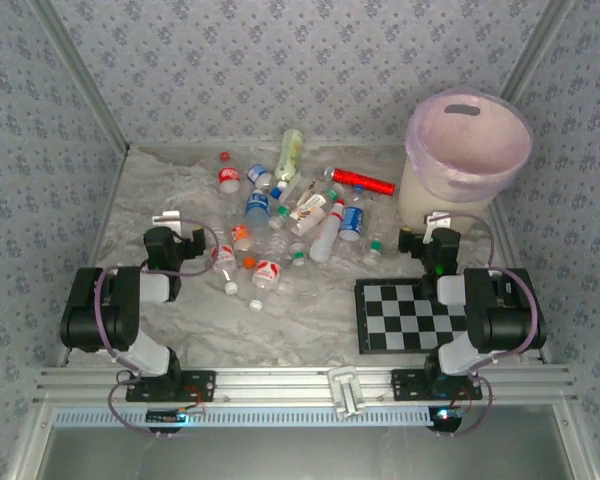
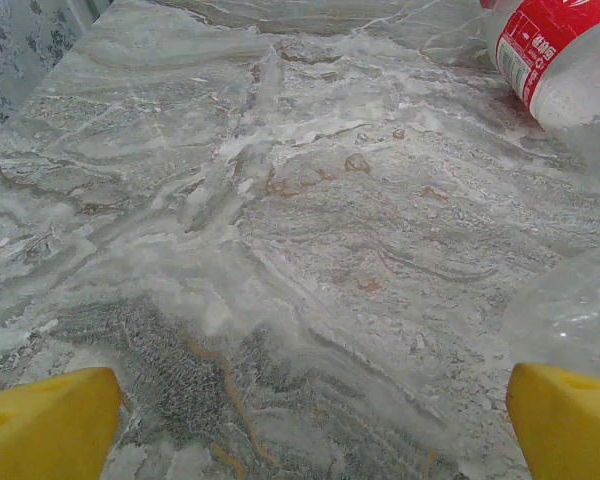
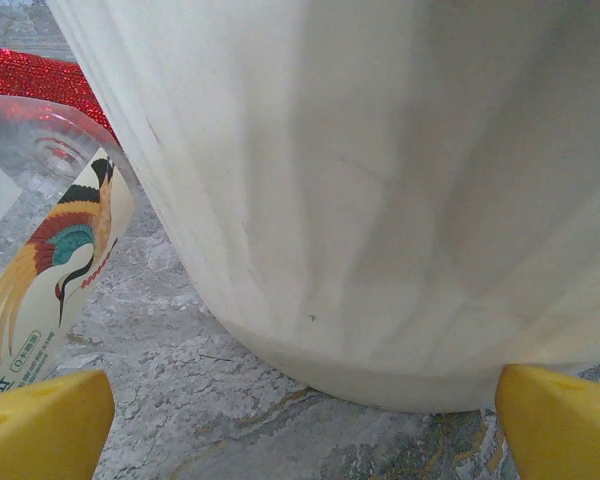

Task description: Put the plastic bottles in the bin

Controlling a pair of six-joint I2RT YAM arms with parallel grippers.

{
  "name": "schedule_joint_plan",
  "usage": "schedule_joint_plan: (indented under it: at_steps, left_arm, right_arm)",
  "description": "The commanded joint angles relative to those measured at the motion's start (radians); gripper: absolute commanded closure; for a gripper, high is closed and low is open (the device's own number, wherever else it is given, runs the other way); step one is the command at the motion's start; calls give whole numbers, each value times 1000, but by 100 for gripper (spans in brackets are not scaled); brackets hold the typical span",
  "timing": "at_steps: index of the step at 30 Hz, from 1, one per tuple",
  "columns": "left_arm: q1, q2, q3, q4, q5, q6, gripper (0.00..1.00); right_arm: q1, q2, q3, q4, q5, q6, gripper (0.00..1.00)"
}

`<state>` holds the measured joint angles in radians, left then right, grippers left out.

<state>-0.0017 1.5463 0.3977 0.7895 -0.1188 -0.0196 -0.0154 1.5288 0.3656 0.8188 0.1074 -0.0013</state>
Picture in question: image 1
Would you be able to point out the clear bottle red white label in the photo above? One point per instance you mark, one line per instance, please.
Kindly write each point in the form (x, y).
(266, 272)
(223, 256)

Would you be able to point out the orange label orange cap bottle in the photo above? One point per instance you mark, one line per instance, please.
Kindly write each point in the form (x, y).
(240, 234)

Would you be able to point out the blue label blue cap bottle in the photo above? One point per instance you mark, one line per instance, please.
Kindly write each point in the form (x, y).
(257, 207)

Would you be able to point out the white bottle red cap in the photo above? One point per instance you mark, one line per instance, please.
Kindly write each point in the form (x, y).
(325, 235)

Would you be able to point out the clear bottle green cap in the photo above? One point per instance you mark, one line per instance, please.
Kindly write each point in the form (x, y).
(375, 247)
(336, 192)
(298, 257)
(282, 212)

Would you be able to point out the small blue white label bottle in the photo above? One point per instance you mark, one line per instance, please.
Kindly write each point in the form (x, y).
(256, 175)

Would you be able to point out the pale green plastic bottle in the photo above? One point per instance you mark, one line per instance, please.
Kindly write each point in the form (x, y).
(289, 155)

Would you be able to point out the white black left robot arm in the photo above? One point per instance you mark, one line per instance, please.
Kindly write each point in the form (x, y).
(150, 357)

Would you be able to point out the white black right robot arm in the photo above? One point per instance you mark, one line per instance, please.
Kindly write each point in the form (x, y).
(455, 357)

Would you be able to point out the white waste bin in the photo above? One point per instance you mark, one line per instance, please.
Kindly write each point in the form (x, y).
(430, 205)

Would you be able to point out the purple plastic bin liner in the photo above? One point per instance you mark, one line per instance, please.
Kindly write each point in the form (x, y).
(460, 145)

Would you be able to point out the red glitter tube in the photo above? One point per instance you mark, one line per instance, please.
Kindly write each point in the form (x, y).
(365, 181)

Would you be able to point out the black white checkerboard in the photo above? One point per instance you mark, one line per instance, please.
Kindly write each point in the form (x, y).
(395, 320)

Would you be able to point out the right circuit board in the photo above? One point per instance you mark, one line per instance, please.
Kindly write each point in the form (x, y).
(445, 416)

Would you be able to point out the circuit board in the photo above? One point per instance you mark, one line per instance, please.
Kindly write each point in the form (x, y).
(167, 416)
(445, 416)

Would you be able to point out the left circuit board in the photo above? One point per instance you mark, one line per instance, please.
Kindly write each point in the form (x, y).
(167, 416)

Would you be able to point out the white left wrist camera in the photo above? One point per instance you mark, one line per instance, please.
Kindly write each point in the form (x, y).
(166, 218)

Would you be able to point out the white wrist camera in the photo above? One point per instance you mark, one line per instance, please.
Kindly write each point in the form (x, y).
(436, 220)
(166, 218)

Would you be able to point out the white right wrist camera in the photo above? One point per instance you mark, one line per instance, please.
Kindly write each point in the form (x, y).
(436, 220)

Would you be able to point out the white rail clamp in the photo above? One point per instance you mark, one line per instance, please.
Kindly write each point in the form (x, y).
(345, 390)

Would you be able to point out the aluminium front rail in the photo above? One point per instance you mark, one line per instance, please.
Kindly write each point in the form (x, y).
(280, 385)

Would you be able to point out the aluminium frame post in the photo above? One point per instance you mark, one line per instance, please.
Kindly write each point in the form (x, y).
(535, 50)
(80, 75)

